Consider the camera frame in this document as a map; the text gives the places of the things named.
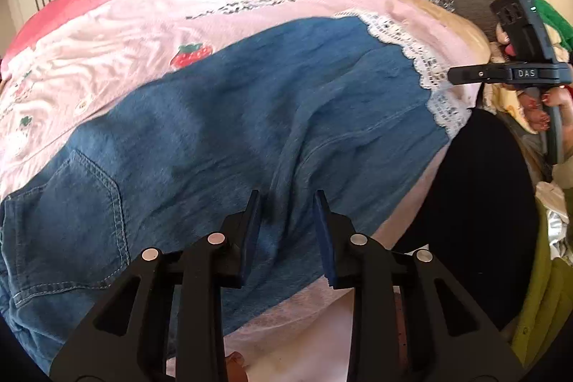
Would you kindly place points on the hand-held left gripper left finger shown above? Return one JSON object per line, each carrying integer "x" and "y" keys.
{"x": 250, "y": 230}

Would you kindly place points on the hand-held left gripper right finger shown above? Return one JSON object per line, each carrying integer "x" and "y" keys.
{"x": 323, "y": 239}

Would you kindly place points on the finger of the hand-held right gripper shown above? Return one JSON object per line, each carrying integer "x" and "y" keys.
{"x": 476, "y": 74}

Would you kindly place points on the blue denim garment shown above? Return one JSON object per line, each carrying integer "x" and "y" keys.
{"x": 224, "y": 118}

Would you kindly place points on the person's right hand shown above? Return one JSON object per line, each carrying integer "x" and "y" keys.
{"x": 537, "y": 113}

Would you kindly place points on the person's left hand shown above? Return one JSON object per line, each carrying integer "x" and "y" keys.
{"x": 237, "y": 368}

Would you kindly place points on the green cloth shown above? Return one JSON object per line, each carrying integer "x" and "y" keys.
{"x": 555, "y": 19}

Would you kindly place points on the cream and pink cloth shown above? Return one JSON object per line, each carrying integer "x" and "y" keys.
{"x": 506, "y": 104}

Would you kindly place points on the black cloth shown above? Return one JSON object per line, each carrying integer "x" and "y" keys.
{"x": 483, "y": 207}

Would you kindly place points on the white crumpled cloth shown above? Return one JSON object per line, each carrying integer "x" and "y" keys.
{"x": 555, "y": 221}

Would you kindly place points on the yellow-green cloth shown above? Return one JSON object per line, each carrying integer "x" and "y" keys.
{"x": 541, "y": 297}

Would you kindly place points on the pink strawberry printed quilt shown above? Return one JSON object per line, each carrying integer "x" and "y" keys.
{"x": 134, "y": 33}

